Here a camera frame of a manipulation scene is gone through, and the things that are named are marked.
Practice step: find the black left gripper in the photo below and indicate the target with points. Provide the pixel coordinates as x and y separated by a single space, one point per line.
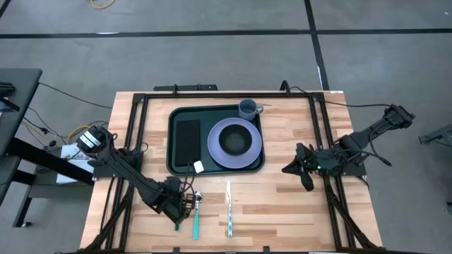
178 202

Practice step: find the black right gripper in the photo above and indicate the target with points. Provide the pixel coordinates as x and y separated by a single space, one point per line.
308 164

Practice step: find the dark grey bowl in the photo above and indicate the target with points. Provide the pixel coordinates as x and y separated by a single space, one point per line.
234 139

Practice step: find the lavender round plate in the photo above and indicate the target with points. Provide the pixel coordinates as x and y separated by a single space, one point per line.
215 155

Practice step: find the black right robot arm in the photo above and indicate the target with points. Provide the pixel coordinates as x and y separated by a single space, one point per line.
381 125

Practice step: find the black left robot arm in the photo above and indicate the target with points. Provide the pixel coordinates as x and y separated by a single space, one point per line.
123 166

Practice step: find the dark green serving tray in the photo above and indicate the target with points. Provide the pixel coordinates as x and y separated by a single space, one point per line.
205 113

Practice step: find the pale blue-grey mug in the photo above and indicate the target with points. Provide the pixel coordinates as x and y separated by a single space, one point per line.
247 109

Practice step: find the white table label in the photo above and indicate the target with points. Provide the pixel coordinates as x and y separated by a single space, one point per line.
337 91

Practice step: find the white printed paper sheet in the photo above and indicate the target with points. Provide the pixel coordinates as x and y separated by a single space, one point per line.
70 155

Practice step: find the black power strip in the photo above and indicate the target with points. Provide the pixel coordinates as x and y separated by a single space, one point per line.
183 87

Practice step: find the grey metal stand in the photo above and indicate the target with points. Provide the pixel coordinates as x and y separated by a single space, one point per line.
439 134

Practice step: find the black desk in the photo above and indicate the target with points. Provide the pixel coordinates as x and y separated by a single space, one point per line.
17 98

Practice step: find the black flat device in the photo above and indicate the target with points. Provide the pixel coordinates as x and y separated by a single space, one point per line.
7 88

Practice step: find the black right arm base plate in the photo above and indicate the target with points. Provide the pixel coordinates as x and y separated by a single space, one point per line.
360 171

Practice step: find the black aluminium table frame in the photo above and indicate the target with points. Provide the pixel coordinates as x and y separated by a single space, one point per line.
226 95

